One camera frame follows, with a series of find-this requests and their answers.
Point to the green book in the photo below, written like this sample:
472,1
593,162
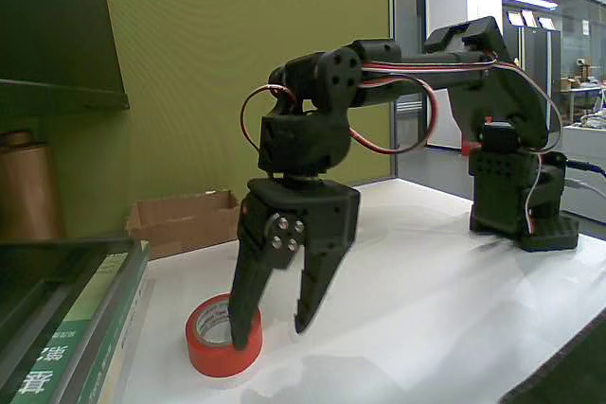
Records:
71,328

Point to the red tape roll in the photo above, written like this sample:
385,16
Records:
213,361

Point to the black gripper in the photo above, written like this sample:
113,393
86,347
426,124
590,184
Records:
318,207

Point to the green partition panel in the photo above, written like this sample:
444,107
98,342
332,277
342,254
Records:
189,44

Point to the brown cardboard box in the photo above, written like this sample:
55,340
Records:
189,233

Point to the dark green shelf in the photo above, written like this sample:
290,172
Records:
52,21

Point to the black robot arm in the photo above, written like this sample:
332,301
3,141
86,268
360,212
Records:
502,92

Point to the brown paper roll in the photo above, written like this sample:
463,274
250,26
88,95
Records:
28,191

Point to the white paper notice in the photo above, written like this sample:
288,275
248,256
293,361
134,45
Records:
585,28

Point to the white book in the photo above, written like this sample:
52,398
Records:
135,356

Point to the black cabinet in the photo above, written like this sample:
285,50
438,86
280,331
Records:
540,54

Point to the cluttered background desk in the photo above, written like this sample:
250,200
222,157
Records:
584,84

